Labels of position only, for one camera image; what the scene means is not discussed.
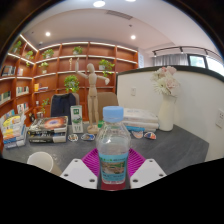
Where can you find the dark chair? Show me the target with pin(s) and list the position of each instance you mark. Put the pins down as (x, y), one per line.
(62, 106)

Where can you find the dark-framed window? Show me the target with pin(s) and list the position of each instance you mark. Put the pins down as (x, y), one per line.
(197, 61)

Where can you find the stack of dark books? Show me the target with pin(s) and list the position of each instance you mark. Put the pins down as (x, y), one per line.
(48, 128)

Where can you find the clear blue-capped water bottle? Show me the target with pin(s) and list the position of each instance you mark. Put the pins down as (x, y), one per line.
(113, 146)

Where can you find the large white wall socket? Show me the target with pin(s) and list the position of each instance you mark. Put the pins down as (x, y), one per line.
(220, 118)

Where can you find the wooden shelf unit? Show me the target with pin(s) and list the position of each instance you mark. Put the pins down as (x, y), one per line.
(60, 70)

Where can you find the black track light rail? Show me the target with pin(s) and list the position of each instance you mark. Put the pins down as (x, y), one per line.
(181, 49)

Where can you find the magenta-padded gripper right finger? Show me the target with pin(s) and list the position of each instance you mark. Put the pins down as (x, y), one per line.
(148, 173)

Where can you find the stack of white books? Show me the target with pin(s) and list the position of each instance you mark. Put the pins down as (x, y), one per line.
(141, 118)

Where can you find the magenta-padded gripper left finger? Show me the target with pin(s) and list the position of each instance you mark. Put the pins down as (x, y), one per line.
(78, 173)

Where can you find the tall green-white carton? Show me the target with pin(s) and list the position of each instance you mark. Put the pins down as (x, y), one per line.
(77, 119)

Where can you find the multi-bulb ceiling lamp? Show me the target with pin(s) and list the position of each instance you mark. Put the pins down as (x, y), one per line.
(99, 3)

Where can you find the grey sheer curtain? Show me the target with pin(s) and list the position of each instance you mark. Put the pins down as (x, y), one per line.
(170, 60)

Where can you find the recessed ceiling light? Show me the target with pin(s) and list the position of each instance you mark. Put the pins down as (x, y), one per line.
(48, 34)
(133, 37)

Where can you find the ceiling air vent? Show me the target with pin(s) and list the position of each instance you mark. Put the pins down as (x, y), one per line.
(119, 14)

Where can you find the small green-white box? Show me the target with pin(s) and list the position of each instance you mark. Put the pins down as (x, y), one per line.
(100, 124)

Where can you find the small white wall switch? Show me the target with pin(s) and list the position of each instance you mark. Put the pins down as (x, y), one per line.
(133, 91)

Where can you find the wooden artist mannequin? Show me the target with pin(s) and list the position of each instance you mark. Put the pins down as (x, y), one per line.
(92, 90)

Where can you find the small colourful printed card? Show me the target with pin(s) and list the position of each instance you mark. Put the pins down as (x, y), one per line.
(150, 135)
(137, 134)
(88, 137)
(73, 137)

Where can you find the stack of colourful books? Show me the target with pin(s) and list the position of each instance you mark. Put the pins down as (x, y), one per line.
(13, 131)

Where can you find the white vase with flowers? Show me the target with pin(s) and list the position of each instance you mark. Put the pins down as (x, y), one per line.
(166, 113)

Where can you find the tan chair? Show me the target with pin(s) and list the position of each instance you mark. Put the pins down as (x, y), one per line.
(108, 101)

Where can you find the cream ceramic mug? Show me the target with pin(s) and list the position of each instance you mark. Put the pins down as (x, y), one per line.
(41, 161)

